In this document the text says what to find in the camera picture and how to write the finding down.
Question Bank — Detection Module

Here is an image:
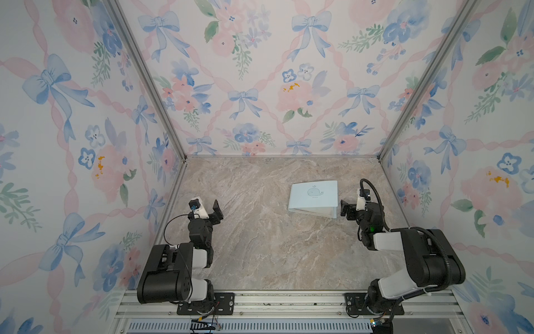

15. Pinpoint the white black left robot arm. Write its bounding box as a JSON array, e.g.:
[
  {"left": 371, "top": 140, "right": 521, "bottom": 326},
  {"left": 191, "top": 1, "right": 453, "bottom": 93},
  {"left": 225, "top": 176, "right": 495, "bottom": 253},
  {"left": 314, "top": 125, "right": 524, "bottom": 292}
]
[{"left": 136, "top": 197, "right": 224, "bottom": 309}]

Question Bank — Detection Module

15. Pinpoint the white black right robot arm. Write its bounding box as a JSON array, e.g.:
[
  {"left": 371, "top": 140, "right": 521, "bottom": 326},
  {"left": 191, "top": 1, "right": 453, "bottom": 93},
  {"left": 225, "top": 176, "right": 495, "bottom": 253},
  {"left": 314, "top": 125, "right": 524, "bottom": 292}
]
[{"left": 341, "top": 199, "right": 467, "bottom": 314}]

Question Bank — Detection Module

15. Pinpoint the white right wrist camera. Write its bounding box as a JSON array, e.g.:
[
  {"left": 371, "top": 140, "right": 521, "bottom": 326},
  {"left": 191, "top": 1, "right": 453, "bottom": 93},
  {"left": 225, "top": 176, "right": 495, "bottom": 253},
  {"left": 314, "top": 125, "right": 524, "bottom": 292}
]
[{"left": 356, "top": 188, "right": 371, "bottom": 211}]

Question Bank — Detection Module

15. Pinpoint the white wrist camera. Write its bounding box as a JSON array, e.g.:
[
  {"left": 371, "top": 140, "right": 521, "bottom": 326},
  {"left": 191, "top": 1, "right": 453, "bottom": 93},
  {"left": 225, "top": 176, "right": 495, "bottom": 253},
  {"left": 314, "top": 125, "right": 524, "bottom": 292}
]
[
  {"left": 356, "top": 188, "right": 371, "bottom": 211},
  {"left": 188, "top": 197, "right": 209, "bottom": 219}
]

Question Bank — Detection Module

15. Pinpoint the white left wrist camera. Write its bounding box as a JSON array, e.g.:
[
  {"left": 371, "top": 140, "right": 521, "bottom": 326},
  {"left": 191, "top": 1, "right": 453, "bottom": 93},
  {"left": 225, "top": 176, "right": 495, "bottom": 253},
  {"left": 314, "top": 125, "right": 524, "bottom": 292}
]
[{"left": 188, "top": 197, "right": 209, "bottom": 219}]

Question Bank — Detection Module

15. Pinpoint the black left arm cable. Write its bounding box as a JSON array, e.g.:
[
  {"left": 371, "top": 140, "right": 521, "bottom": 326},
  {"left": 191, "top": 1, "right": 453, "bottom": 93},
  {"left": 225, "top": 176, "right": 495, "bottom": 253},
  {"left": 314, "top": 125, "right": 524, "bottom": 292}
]
[{"left": 162, "top": 212, "right": 197, "bottom": 301}]

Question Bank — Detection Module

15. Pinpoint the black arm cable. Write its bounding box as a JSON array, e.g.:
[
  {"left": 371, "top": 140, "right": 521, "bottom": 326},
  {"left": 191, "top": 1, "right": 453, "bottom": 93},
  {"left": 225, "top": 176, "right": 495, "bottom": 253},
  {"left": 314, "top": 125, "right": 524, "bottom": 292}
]
[
  {"left": 359, "top": 178, "right": 453, "bottom": 322},
  {"left": 162, "top": 212, "right": 197, "bottom": 301}
]

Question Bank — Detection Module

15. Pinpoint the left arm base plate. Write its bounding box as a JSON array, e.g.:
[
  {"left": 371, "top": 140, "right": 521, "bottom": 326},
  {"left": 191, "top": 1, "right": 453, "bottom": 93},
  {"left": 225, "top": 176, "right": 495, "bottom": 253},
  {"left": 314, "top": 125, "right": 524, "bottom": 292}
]
[{"left": 177, "top": 292, "right": 235, "bottom": 317}]

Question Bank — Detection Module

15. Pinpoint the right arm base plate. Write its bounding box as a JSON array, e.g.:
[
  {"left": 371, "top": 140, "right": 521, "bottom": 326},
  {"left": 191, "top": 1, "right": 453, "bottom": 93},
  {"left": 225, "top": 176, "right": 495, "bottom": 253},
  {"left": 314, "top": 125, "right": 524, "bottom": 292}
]
[{"left": 343, "top": 292, "right": 395, "bottom": 317}]

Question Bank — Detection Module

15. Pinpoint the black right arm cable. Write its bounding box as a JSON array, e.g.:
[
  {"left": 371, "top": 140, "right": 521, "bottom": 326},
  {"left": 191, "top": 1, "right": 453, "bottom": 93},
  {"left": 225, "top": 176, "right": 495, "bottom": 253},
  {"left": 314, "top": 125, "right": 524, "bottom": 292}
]
[{"left": 359, "top": 178, "right": 453, "bottom": 322}]

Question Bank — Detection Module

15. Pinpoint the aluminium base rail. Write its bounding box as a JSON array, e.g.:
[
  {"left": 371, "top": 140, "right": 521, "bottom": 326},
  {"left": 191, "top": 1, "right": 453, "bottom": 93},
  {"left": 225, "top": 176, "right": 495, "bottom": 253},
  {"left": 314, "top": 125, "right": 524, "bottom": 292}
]
[{"left": 110, "top": 290, "right": 472, "bottom": 333}]

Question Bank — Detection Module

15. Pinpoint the aluminium corner post left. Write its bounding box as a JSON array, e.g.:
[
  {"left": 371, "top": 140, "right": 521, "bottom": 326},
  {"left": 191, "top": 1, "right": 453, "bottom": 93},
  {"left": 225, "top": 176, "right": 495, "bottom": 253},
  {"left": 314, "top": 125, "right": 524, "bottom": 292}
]
[{"left": 103, "top": 0, "right": 186, "bottom": 163}]

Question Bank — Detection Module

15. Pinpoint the aluminium corner post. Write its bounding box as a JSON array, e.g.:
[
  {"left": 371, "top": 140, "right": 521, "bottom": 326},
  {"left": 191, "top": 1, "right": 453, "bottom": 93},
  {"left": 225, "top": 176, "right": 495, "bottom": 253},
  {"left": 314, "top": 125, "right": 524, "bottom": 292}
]
[
  {"left": 377, "top": 0, "right": 480, "bottom": 164},
  {"left": 103, "top": 0, "right": 186, "bottom": 163}
]

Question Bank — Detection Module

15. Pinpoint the aluminium corner post right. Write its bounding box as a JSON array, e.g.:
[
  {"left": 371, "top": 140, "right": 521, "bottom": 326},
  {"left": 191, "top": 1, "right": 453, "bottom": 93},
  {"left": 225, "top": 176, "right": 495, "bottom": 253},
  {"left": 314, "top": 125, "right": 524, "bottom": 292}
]
[{"left": 377, "top": 0, "right": 480, "bottom": 164}]

